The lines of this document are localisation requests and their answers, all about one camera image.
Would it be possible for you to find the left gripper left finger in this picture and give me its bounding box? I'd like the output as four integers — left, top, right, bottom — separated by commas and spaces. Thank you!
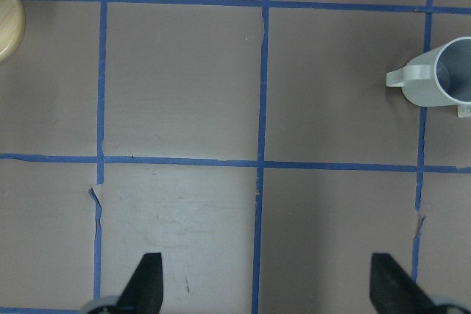
116, 253, 163, 314

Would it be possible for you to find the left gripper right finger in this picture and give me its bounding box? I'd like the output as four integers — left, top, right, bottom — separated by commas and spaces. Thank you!
369, 253, 437, 314

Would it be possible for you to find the white mug dark interior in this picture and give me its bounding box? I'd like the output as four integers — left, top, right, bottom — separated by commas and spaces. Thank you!
386, 37, 470, 107

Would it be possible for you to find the wooden mug tree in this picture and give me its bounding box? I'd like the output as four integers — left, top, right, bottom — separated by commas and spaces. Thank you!
0, 0, 25, 61

